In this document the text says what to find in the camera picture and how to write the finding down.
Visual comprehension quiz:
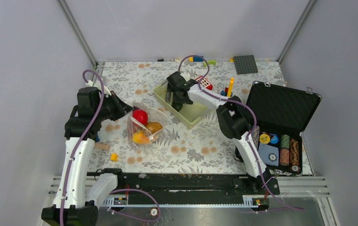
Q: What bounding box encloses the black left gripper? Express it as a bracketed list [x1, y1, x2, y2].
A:
[95, 90, 133, 121]

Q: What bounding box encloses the brown kiwi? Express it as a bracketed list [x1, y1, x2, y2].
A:
[146, 121, 163, 134]

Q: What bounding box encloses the red apple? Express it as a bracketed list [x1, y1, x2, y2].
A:
[132, 109, 148, 125]

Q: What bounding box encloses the clear dotted zip top bag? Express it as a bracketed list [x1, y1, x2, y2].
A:
[127, 102, 168, 145]

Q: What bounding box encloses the orange mango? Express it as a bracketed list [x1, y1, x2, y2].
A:
[132, 130, 151, 145]

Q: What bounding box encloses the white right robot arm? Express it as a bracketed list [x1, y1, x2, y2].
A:
[167, 72, 269, 194]

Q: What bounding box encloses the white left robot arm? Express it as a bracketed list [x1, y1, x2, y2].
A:
[41, 87, 132, 226]

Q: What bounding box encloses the dark green avocado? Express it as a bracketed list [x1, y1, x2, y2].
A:
[171, 102, 183, 112]

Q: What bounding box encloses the red white grid toy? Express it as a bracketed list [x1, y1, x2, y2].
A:
[196, 76, 213, 90]

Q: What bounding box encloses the pale green perforated basket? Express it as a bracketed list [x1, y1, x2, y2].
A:
[153, 80, 211, 129]

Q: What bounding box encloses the blue yellow brick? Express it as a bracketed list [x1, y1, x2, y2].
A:
[188, 56, 203, 62]

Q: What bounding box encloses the tan cylinder block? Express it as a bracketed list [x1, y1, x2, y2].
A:
[94, 143, 110, 151]

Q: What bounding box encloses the green arch block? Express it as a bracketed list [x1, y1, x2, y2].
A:
[203, 59, 216, 67]

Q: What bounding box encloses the yellow blue block toy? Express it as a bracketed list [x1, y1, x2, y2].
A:
[220, 78, 234, 97]

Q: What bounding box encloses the small yellow block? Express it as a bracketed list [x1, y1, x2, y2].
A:
[110, 153, 119, 162]

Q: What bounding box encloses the grey building baseplate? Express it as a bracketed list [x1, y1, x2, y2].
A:
[233, 55, 258, 74]

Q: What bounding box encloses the black foam-lined case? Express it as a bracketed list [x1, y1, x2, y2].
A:
[234, 81, 322, 177]

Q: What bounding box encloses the poker chips row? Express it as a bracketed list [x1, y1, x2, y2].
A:
[252, 126, 302, 175]

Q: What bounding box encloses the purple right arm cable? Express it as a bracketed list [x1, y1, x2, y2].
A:
[178, 55, 306, 213]

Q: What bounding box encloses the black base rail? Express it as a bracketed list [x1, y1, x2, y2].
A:
[87, 168, 280, 206]

